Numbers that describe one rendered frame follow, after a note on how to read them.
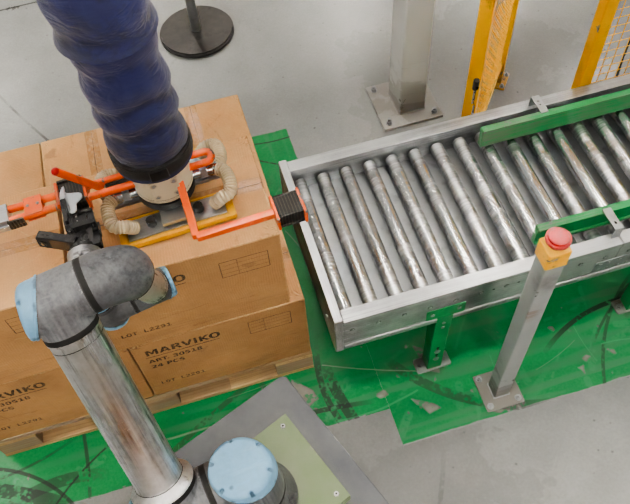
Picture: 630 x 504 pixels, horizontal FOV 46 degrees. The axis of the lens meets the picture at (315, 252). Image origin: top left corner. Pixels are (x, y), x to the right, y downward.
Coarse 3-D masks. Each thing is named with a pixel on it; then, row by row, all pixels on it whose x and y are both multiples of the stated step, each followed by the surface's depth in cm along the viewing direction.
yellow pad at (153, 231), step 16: (192, 208) 217; (208, 208) 217; (224, 208) 216; (144, 224) 215; (160, 224) 215; (176, 224) 214; (208, 224) 215; (128, 240) 213; (144, 240) 213; (160, 240) 214
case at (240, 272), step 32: (256, 192) 223; (256, 224) 217; (160, 256) 212; (192, 256) 212; (224, 256) 215; (256, 256) 220; (192, 288) 224; (224, 288) 229; (256, 288) 235; (128, 320) 228; (160, 320) 233; (192, 320) 239; (224, 320) 245
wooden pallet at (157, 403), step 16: (256, 368) 280; (272, 368) 292; (288, 368) 288; (304, 368) 292; (208, 384) 290; (224, 384) 289; (240, 384) 289; (160, 400) 279; (176, 400) 283; (192, 400) 287; (32, 432) 270; (48, 432) 282; (64, 432) 282; (80, 432) 282; (0, 448) 273; (16, 448) 277; (32, 448) 281
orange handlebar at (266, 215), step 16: (208, 160) 212; (112, 176) 210; (96, 192) 208; (112, 192) 208; (16, 208) 207; (32, 208) 206; (48, 208) 206; (192, 224) 200; (224, 224) 199; (240, 224) 199
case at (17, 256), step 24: (24, 192) 228; (48, 192) 227; (48, 216) 222; (0, 240) 218; (24, 240) 218; (0, 264) 214; (24, 264) 213; (48, 264) 213; (0, 288) 209; (0, 312) 206; (0, 336) 215; (24, 336) 219; (0, 360) 225; (24, 360) 229; (48, 360) 234
